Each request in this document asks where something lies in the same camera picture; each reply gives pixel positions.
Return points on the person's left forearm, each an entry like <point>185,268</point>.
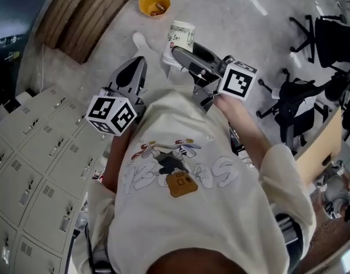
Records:
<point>118,164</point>

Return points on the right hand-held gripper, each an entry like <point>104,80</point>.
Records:
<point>235,81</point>

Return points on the cream printed t-shirt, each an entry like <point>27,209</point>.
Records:
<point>192,210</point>

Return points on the light wooden desk panel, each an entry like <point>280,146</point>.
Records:
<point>317,150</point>

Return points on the white printed paper cup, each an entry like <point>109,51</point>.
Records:
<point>179,36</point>

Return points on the black office chair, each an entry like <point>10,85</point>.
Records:
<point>349,96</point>
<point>294,104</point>
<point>331,38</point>

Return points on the brown cylindrical tube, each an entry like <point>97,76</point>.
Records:
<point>160,7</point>

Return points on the person's right forearm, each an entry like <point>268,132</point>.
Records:
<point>243,127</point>

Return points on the white trousers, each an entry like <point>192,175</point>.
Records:
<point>156,64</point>

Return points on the white shoe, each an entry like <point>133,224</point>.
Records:
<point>139,40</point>

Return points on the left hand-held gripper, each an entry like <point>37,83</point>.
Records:
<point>101,110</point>

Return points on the beige metal locker cabinet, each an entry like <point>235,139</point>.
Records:
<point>35,167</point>

